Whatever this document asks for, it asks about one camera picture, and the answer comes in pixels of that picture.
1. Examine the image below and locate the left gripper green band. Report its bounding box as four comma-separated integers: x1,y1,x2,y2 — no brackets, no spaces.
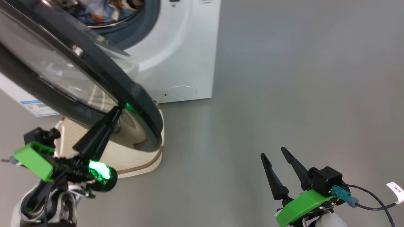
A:
13,107,123,193

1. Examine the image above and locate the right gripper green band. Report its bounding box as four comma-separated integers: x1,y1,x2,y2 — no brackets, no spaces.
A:
260,147,336,227

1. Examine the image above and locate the dark round washing machine door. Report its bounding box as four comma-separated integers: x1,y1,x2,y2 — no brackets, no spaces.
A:
0,0,164,153

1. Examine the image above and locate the blue fox print garment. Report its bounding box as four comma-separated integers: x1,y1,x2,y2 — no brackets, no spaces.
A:
65,0,146,27

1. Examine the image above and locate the cream tiger print garment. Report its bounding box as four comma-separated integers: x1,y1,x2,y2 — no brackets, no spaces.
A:
109,0,144,13

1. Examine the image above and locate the cream perforated laundry basket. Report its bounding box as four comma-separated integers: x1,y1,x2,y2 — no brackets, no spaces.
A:
55,109,165,179

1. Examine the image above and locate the white front-load washing machine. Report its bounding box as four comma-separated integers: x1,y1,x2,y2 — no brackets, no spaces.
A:
0,0,221,118

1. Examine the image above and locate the blue white energy label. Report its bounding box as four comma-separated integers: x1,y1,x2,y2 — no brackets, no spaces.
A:
20,100,60,117

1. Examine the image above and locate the right camera cable teal plug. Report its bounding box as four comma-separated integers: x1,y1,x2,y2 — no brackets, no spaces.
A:
331,184,396,227

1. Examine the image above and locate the white cable label tag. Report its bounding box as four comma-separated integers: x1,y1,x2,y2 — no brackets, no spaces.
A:
386,182,404,204

